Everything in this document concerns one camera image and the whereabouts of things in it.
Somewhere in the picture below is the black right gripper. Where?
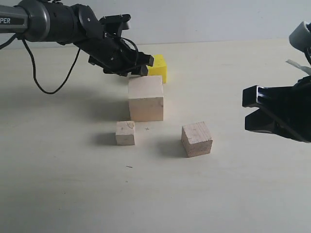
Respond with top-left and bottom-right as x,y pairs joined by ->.
242,76 -> 311,143

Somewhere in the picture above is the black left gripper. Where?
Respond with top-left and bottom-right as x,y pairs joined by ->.
73,4 -> 154,77

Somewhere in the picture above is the yellow foam cube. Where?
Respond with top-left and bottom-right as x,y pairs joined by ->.
147,54 -> 167,83

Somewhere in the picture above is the large wooden cube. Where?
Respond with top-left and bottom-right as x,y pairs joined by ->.
128,76 -> 164,122

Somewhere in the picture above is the small wooden cube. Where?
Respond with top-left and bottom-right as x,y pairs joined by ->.
115,121 -> 135,146

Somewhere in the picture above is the medium wooden cube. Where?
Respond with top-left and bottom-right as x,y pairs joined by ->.
181,121 -> 213,157

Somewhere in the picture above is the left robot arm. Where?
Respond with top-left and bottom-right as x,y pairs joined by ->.
0,0 -> 154,76

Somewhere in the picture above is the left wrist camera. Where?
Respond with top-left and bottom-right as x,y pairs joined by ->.
99,14 -> 131,37

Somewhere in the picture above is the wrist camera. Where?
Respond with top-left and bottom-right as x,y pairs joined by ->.
289,21 -> 311,52
99,14 -> 131,37

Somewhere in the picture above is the white cable tie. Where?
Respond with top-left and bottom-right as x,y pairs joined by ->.
286,59 -> 311,76

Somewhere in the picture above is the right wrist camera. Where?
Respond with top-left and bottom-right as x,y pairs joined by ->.
289,21 -> 311,52

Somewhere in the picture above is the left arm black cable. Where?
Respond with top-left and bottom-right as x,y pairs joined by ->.
0,33 -> 81,95

